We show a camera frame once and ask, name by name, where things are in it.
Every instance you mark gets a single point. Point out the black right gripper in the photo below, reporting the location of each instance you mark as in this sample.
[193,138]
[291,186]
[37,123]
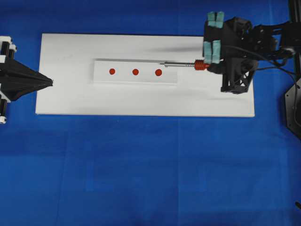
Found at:
[224,45]

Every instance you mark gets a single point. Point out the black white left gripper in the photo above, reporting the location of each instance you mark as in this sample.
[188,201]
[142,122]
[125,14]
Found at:
[11,89]

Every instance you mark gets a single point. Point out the red-handled soldering iron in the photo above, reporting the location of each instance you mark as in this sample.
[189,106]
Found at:
[198,65]

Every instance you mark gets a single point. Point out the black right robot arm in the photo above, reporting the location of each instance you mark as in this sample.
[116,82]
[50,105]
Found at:
[271,43]

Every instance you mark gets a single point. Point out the white foam board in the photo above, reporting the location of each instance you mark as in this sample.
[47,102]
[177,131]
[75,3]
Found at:
[68,59]

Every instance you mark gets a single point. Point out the clear acrylic strip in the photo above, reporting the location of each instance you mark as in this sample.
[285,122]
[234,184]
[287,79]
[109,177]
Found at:
[133,72]

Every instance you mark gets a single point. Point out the blue table cloth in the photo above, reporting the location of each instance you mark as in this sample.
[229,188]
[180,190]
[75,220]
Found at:
[145,171]

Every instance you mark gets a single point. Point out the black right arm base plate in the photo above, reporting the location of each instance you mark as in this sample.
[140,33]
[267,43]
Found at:
[293,109]

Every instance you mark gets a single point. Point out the black frame rail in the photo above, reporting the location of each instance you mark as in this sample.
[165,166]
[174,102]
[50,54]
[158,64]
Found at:
[295,19]

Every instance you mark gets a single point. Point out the black camera stand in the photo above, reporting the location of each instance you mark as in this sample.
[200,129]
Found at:
[298,205]

